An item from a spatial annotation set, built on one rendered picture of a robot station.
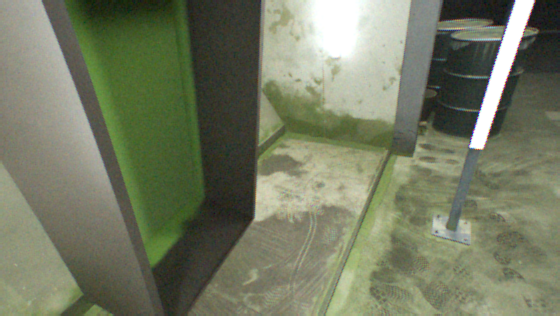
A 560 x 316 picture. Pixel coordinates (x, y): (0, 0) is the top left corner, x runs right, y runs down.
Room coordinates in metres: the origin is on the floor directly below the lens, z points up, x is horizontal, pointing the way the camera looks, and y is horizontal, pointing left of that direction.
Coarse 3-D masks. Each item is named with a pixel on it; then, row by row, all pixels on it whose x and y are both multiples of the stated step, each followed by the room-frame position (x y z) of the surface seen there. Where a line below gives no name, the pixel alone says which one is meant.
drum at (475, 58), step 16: (464, 48) 2.39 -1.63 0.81; (480, 48) 2.30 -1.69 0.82; (496, 48) 2.24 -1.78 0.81; (528, 48) 2.25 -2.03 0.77; (448, 64) 2.53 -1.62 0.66; (464, 64) 2.36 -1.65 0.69; (480, 64) 2.28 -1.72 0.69; (448, 80) 2.47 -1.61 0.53; (464, 80) 2.34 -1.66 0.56; (480, 80) 2.26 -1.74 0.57; (512, 80) 2.23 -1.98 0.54; (448, 96) 2.43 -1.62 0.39; (464, 96) 2.31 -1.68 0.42; (480, 96) 2.24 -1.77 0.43; (448, 112) 2.40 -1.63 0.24; (464, 112) 2.29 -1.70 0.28; (496, 112) 2.22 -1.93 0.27; (448, 128) 2.36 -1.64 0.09; (464, 128) 2.27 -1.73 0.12; (496, 128) 2.23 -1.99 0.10
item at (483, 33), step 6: (480, 30) 2.74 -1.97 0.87; (486, 30) 2.71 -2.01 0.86; (492, 30) 2.67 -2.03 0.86; (498, 30) 2.63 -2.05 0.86; (528, 30) 2.44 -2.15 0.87; (456, 36) 2.63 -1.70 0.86; (462, 36) 2.62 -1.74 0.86; (468, 36) 2.58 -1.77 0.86; (474, 36) 2.54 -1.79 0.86; (480, 36) 2.51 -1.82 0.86; (486, 36) 2.48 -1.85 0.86; (492, 36) 2.44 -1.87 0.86; (498, 36) 2.40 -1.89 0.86
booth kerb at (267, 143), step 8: (280, 128) 2.68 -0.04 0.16; (272, 136) 2.53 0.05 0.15; (280, 136) 2.66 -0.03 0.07; (264, 144) 2.40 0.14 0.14; (272, 144) 2.51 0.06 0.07; (80, 296) 0.94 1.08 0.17; (72, 304) 0.90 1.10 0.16; (80, 304) 0.92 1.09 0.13; (88, 304) 0.94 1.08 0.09; (64, 312) 0.87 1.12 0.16; (72, 312) 0.89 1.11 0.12; (80, 312) 0.91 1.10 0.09
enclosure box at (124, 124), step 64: (0, 0) 0.44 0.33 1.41; (64, 0) 0.79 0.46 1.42; (128, 0) 0.95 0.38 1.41; (192, 0) 1.06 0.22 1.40; (256, 0) 0.95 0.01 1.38; (0, 64) 0.48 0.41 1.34; (64, 64) 0.41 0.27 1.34; (128, 64) 0.92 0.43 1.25; (192, 64) 1.09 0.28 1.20; (256, 64) 0.96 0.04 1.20; (0, 128) 0.55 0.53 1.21; (64, 128) 0.45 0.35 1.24; (128, 128) 0.89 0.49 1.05; (192, 128) 1.13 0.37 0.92; (256, 128) 0.96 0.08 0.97; (64, 192) 0.51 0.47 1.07; (128, 192) 0.85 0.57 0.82; (192, 192) 1.16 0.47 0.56; (64, 256) 0.61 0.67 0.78; (128, 256) 0.46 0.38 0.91; (192, 256) 0.81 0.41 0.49
